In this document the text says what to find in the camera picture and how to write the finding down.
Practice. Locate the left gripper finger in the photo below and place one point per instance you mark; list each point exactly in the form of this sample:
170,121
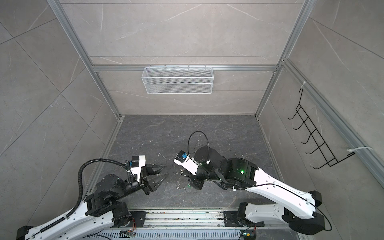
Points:
153,169
154,181

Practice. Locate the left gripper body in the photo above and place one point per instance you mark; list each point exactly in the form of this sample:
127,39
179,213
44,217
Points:
143,174

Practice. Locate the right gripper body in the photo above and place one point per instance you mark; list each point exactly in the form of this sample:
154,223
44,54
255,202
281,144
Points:
202,175

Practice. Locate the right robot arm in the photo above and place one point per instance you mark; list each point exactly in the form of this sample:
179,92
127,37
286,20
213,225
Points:
297,209

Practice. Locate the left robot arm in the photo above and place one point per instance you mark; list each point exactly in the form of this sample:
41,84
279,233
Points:
103,208

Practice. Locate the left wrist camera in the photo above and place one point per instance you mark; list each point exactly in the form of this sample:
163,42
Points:
134,167

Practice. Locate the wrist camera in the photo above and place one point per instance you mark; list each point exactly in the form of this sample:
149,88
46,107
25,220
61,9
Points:
134,167
183,159

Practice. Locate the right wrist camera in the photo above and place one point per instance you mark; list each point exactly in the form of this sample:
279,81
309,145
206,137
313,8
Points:
183,159

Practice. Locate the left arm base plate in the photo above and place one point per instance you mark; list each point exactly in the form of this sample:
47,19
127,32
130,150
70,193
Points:
137,219

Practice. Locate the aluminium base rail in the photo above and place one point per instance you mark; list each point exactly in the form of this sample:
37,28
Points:
183,220

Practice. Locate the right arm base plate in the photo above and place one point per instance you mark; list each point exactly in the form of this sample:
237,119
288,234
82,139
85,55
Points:
231,219

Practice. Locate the slotted cable duct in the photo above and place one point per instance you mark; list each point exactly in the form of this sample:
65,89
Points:
145,234

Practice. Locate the white wire mesh basket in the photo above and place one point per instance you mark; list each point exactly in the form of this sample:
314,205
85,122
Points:
178,80

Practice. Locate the black wire hook rack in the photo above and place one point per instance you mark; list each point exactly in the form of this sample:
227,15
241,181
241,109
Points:
315,136

